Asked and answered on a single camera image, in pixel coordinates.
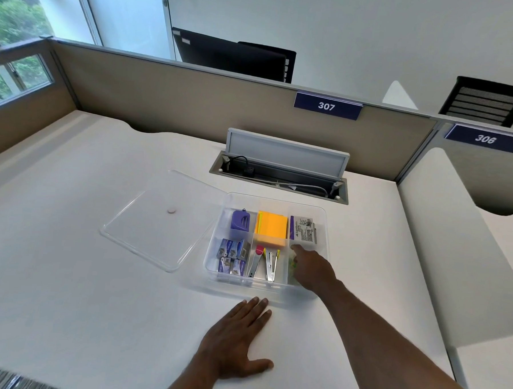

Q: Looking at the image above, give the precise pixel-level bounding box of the window with white frame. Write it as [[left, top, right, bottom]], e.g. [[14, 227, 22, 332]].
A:
[[0, 0, 105, 118]]

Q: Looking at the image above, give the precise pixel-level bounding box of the beige desk partition panel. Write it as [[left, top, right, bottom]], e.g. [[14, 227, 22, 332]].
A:
[[43, 37, 445, 186]]

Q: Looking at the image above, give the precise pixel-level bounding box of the black cable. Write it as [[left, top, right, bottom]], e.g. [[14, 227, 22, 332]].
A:
[[226, 155, 257, 176]]

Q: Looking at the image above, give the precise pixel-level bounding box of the purple tape dispenser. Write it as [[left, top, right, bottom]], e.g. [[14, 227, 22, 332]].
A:
[[231, 208, 252, 234]]

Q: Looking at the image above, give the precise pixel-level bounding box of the white desk side panel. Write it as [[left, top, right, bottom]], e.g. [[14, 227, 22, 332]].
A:
[[388, 145, 513, 353]]

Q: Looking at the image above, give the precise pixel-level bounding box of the person's left forearm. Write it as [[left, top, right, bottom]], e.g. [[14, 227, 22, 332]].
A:
[[159, 352, 225, 389]]

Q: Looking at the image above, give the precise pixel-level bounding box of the white cable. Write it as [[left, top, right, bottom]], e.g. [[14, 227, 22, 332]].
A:
[[248, 177, 332, 200]]

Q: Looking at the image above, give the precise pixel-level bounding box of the beige neighbouring partition panel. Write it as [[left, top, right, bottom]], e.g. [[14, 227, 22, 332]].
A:
[[394, 114, 513, 217]]

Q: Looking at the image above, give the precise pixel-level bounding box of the person's right hand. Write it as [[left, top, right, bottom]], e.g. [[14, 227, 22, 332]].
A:
[[287, 243, 343, 297]]

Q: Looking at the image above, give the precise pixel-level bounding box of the grey cable tray flip lid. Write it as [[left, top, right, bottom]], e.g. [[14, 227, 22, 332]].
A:
[[224, 127, 351, 179]]

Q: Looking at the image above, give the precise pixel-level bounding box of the person's right forearm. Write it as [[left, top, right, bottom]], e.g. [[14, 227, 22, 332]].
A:
[[313, 279, 491, 389]]

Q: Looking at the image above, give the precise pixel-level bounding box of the black mesh office chair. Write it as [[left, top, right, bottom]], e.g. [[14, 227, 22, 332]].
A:
[[438, 75, 513, 128]]

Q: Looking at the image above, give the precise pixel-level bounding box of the recessed desk cable tray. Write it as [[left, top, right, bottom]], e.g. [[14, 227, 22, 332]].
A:
[[208, 150, 352, 206]]

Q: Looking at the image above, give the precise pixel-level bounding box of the pink handled stapler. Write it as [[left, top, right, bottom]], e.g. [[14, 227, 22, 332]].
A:
[[247, 244, 266, 278]]

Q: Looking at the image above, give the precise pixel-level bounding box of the yellow sticky notes pad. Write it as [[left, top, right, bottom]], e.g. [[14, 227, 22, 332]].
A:
[[253, 232, 288, 248]]

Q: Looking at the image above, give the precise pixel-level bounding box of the black solid chair back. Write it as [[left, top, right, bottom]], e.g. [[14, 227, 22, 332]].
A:
[[235, 40, 298, 84]]

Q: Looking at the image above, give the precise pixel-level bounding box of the blue desk number label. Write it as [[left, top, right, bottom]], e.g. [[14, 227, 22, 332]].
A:
[[443, 123, 513, 154], [292, 91, 364, 121]]

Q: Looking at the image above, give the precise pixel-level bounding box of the packet with grey label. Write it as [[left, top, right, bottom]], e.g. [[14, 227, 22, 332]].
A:
[[288, 216, 320, 248]]

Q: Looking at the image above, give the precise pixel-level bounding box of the black computer monitor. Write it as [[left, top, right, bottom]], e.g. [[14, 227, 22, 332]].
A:
[[169, 26, 290, 81]]

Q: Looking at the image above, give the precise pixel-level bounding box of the orange sticky notes pad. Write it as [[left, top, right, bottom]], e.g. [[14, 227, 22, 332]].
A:
[[257, 210, 289, 239]]

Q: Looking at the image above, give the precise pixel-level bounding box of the clear plastic organizer box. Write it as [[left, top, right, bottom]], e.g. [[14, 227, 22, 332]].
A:
[[201, 191, 334, 307]]

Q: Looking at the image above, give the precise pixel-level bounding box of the beige side partition panel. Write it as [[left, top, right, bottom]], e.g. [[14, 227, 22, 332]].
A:
[[0, 36, 83, 168]]

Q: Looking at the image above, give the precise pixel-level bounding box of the clear plastic lid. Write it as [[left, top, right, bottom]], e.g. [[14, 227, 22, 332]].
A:
[[97, 165, 231, 276]]

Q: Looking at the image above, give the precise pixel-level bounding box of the person's left hand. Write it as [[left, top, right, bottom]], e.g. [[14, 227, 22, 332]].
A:
[[195, 295, 278, 383]]

